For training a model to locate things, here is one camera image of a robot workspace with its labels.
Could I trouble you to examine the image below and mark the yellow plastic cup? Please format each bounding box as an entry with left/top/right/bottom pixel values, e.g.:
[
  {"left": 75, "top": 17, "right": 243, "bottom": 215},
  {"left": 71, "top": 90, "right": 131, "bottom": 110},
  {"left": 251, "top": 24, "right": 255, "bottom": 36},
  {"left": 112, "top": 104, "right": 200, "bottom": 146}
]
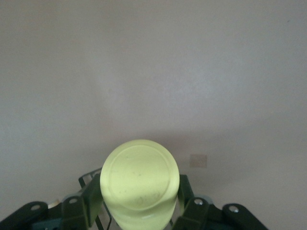
[{"left": 100, "top": 138, "right": 180, "bottom": 230}]

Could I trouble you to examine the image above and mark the small brown tape square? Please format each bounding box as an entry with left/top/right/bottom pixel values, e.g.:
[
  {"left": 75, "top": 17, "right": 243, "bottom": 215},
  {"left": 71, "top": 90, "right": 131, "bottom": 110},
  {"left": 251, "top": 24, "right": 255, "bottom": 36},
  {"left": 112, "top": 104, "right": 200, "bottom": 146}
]
[{"left": 189, "top": 154, "right": 208, "bottom": 168}]

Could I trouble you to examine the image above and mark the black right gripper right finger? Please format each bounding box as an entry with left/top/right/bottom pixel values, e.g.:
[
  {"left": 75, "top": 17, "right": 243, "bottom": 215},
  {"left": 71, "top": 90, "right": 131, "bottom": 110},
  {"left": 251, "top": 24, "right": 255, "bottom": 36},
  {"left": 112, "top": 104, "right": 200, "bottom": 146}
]
[{"left": 171, "top": 174, "right": 267, "bottom": 230}]

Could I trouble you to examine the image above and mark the black wire cup holder rack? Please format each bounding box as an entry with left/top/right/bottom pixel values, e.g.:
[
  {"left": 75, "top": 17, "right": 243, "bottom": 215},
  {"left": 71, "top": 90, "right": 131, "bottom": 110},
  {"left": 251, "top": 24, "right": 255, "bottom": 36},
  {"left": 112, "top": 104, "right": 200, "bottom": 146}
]
[{"left": 47, "top": 167, "right": 113, "bottom": 230}]

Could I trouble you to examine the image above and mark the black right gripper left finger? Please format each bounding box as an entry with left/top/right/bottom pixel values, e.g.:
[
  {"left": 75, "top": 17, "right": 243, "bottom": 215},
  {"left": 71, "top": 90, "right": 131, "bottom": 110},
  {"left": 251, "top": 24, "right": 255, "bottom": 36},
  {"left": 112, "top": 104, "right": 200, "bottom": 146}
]
[{"left": 4, "top": 174, "right": 104, "bottom": 230}]

